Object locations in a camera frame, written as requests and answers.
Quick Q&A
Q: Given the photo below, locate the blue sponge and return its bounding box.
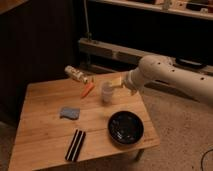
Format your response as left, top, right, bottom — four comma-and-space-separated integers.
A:
60, 107, 80, 120

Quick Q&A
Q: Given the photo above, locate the metal pole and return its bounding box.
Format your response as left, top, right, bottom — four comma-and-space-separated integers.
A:
83, 0, 92, 41

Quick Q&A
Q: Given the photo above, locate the translucent plastic cup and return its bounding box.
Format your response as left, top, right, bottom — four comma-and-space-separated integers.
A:
101, 82, 114, 103

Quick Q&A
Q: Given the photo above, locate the black ceramic bowl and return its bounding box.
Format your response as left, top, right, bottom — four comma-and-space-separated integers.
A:
107, 111, 144, 145

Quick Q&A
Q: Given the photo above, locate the white plastic bottle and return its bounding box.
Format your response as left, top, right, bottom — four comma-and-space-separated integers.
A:
64, 65, 88, 84

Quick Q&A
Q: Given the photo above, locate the black white striped block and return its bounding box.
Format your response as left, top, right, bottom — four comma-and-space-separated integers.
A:
65, 130, 86, 162

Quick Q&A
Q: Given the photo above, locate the low wooden shelf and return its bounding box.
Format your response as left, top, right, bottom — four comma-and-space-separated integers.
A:
78, 37, 213, 76

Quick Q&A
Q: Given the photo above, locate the orange carrot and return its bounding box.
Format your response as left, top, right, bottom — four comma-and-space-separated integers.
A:
81, 83, 95, 98

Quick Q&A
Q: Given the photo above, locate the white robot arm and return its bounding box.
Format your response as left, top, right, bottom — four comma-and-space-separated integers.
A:
110, 55, 213, 107

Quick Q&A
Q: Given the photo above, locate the black handle on shelf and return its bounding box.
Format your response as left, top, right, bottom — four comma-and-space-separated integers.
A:
175, 58, 207, 69

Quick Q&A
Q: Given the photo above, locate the wooden table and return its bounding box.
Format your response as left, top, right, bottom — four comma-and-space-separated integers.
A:
8, 73, 160, 171

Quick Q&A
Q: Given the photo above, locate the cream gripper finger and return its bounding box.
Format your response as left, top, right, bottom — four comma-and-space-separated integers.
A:
109, 77, 123, 88

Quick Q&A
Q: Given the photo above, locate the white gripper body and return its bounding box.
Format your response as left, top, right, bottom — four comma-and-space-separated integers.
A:
123, 70, 139, 95

